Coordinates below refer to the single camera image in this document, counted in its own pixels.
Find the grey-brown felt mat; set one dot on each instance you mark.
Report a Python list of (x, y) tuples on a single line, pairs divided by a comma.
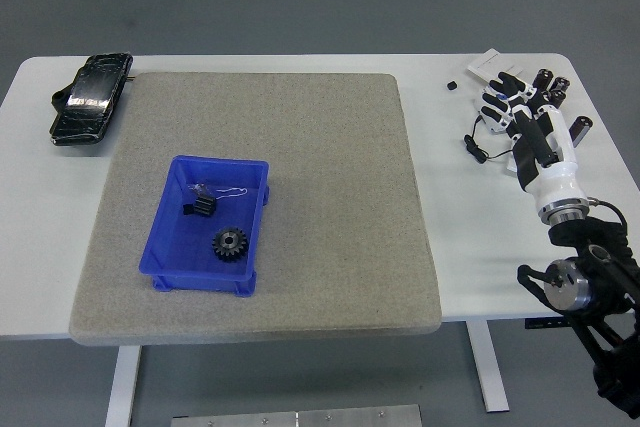
[(325, 147)]

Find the small black cube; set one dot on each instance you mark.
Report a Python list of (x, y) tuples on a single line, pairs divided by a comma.
[(452, 85)]

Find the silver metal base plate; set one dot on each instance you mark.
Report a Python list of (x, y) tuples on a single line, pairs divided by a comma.
[(295, 417)]

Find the blue plastic box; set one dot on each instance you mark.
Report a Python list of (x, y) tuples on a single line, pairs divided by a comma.
[(200, 242)]

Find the black wrapped device pack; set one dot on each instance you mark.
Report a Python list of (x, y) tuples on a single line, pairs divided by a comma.
[(90, 97)]

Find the small black hex nut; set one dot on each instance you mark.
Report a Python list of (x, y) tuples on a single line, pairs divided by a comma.
[(187, 209)]

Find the dark cylindrical capacitor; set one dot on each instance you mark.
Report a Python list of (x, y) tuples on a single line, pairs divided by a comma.
[(557, 98), (542, 78), (561, 83), (582, 129)]

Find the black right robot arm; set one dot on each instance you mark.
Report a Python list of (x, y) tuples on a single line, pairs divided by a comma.
[(605, 267)]

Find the large black bevel gear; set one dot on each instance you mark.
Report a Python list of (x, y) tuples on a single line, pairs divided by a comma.
[(239, 250)]

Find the white wall switch panel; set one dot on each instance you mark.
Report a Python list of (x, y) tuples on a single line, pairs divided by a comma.
[(482, 64)]

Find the black desk control panel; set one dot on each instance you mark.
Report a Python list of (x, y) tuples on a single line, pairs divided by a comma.
[(542, 323)]

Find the white circuit breaker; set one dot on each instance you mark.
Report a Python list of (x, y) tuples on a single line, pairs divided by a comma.
[(478, 108)]

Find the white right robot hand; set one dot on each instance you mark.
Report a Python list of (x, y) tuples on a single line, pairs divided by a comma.
[(557, 182)]

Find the white table leg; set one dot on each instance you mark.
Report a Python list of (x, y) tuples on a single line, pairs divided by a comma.
[(121, 387), (490, 372)]

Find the small black spur gear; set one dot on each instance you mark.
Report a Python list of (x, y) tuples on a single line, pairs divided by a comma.
[(205, 207)]

